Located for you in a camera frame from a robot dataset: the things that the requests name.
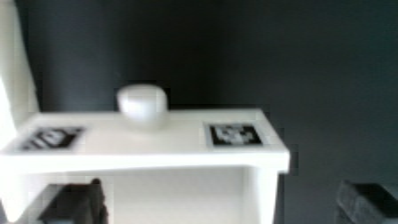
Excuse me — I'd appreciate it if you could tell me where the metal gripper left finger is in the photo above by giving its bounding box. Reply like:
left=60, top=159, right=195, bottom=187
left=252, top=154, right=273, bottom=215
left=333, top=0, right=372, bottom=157
left=38, top=179, right=108, bottom=224

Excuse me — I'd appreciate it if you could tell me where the white drawer tray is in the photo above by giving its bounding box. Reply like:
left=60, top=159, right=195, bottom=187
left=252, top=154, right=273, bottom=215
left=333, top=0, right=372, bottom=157
left=0, top=85, right=289, bottom=224

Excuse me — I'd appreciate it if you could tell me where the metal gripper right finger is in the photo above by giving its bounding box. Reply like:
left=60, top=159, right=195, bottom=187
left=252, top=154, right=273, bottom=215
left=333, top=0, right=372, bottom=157
left=333, top=181, right=398, bottom=224

